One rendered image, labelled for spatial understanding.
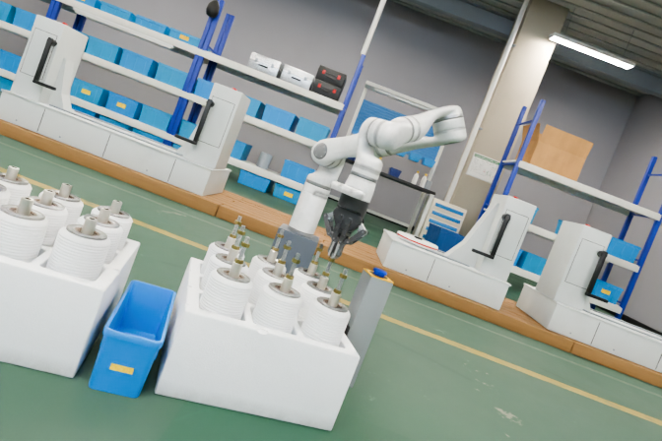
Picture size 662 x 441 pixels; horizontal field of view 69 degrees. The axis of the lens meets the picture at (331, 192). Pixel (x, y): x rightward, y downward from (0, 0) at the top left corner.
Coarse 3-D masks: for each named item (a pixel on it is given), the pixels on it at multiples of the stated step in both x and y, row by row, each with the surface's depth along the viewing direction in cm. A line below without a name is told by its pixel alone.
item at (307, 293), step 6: (306, 282) 122; (300, 288) 120; (306, 288) 118; (312, 288) 118; (300, 294) 119; (306, 294) 118; (312, 294) 117; (318, 294) 117; (324, 294) 117; (330, 294) 119; (306, 300) 117; (306, 306) 117; (300, 312) 118
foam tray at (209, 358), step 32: (192, 288) 107; (192, 320) 95; (224, 320) 97; (192, 352) 96; (224, 352) 97; (256, 352) 99; (288, 352) 101; (320, 352) 103; (352, 352) 106; (160, 384) 95; (192, 384) 97; (224, 384) 98; (256, 384) 100; (288, 384) 102; (320, 384) 104; (288, 416) 103; (320, 416) 105
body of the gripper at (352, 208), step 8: (344, 200) 118; (352, 200) 117; (360, 200) 117; (336, 208) 121; (344, 208) 120; (352, 208) 117; (360, 208) 117; (336, 216) 121; (344, 216) 120; (352, 216) 119; (360, 216) 118; (344, 224) 120; (352, 224) 119; (360, 224) 118
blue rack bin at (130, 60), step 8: (128, 56) 569; (136, 56) 569; (144, 56) 568; (120, 64) 570; (128, 64) 570; (136, 64) 570; (144, 64) 569; (152, 64) 572; (144, 72) 570; (152, 72) 580
